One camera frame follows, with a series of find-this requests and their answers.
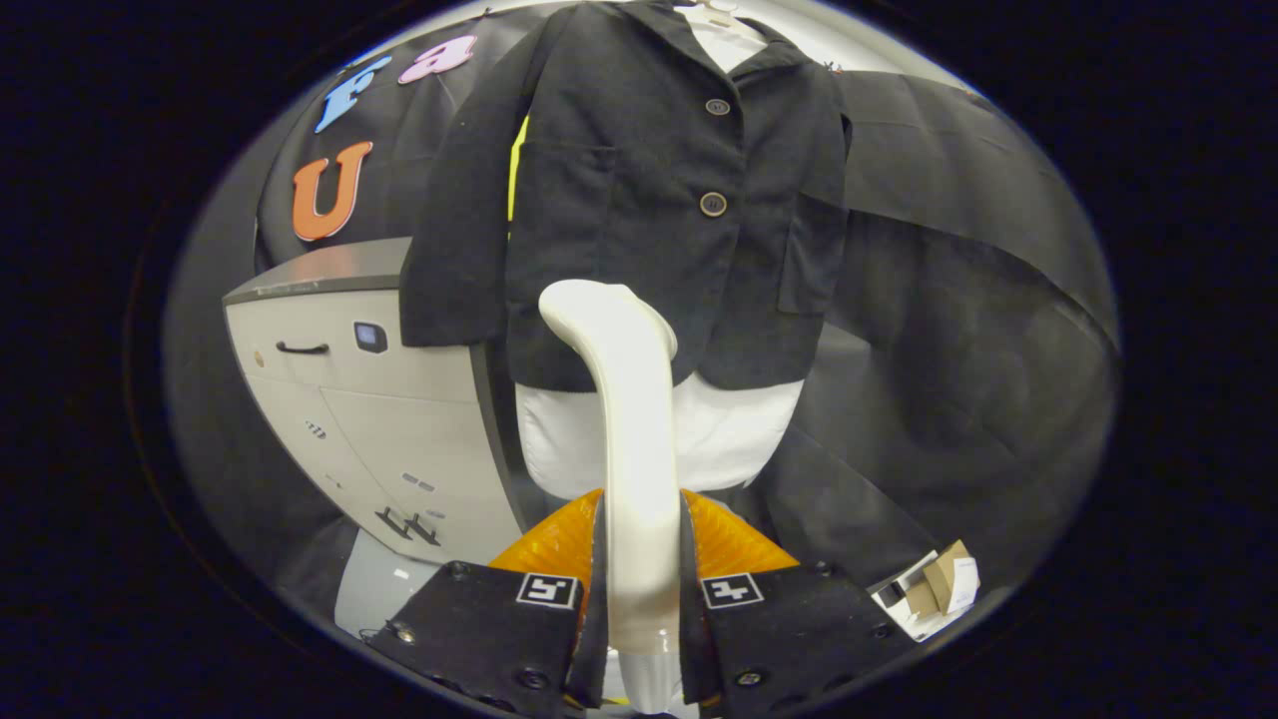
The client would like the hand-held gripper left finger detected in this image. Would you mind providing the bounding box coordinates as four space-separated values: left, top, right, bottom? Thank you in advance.
364 489 608 719

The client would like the cardboard box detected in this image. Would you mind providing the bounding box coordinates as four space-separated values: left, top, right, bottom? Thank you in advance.
871 539 981 642

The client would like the black backdrop cloth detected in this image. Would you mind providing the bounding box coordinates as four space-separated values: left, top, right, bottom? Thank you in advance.
165 10 1119 640

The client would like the white mannequin torso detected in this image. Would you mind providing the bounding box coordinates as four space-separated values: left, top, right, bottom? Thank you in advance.
514 0 805 500

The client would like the white garment steamer head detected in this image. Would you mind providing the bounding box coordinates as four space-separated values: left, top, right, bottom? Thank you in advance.
539 280 685 655

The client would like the grey cabinet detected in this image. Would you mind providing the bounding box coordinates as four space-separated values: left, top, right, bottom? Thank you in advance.
222 237 530 565

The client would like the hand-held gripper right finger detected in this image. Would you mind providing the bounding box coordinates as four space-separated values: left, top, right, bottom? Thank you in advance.
681 489 915 719

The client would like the black blazer jacket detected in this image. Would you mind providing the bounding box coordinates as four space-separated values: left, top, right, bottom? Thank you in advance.
399 0 852 392

